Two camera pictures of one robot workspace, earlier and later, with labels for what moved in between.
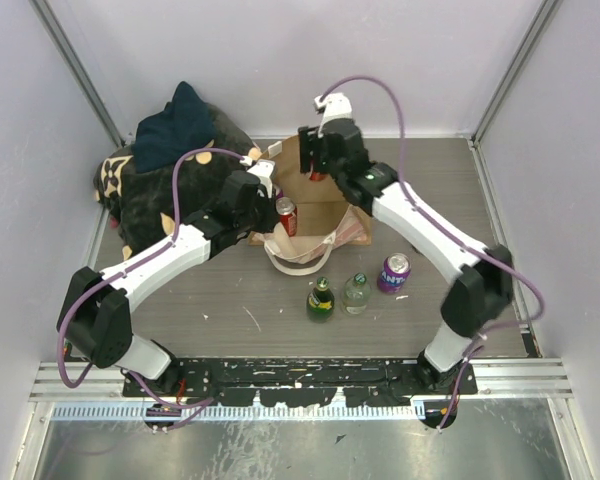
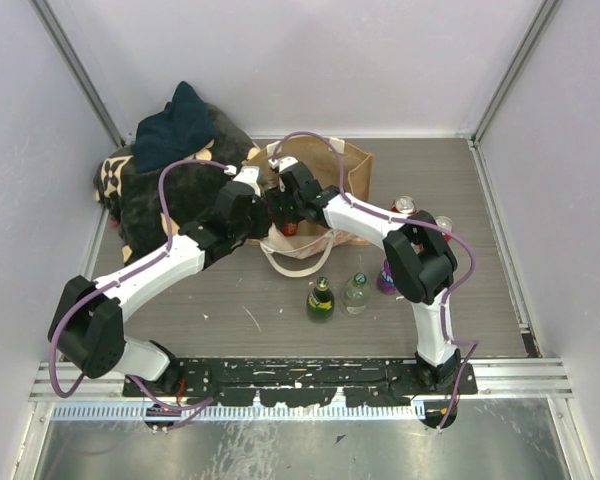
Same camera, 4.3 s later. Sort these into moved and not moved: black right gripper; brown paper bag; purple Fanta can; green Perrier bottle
Moved: black right gripper
Not moved: brown paper bag; purple Fanta can; green Perrier bottle
